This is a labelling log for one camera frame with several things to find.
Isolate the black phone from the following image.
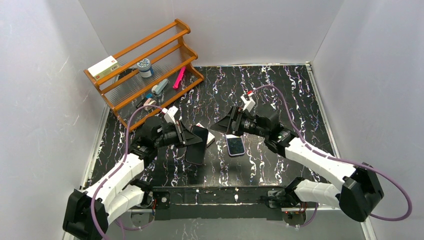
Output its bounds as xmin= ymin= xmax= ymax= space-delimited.
xmin=184 ymin=125 xmax=209 ymax=165

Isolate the black smartphone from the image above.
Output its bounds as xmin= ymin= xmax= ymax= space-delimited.
xmin=226 ymin=134 xmax=245 ymax=156

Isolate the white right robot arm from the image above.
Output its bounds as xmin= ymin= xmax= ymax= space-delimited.
xmin=210 ymin=106 xmax=384 ymax=222

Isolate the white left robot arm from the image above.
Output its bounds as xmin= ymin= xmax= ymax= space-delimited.
xmin=62 ymin=116 xmax=203 ymax=240

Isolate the white red small box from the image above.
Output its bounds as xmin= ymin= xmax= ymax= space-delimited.
xmin=196 ymin=123 xmax=215 ymax=148

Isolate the pink marker pen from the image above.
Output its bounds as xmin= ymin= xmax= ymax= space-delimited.
xmin=172 ymin=66 xmax=186 ymax=90

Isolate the orange wooden shelf rack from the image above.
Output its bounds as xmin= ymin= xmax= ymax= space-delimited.
xmin=84 ymin=19 xmax=204 ymax=130

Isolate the black front base bar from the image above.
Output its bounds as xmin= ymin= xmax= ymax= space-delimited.
xmin=120 ymin=186 xmax=307 ymax=222

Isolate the blue white round jar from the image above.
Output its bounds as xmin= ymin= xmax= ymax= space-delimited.
xmin=136 ymin=58 xmax=154 ymax=78

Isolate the white cardboard box on shelf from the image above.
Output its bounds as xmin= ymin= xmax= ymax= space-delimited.
xmin=87 ymin=55 xmax=120 ymax=81

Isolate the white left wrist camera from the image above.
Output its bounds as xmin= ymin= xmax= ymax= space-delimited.
xmin=161 ymin=106 xmax=179 ymax=125

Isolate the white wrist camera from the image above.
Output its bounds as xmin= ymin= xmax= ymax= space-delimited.
xmin=240 ymin=91 xmax=256 ymax=112
xmin=161 ymin=106 xmax=179 ymax=125

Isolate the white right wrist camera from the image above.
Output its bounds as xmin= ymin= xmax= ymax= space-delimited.
xmin=240 ymin=91 xmax=256 ymax=112

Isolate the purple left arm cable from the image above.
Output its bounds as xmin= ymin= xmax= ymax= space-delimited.
xmin=90 ymin=105 xmax=167 ymax=240

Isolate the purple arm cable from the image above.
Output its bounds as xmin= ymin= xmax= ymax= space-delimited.
xmin=90 ymin=105 xmax=167 ymax=240
xmin=250 ymin=84 xmax=413 ymax=228

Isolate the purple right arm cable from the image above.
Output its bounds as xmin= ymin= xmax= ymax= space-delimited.
xmin=250 ymin=84 xmax=413 ymax=228

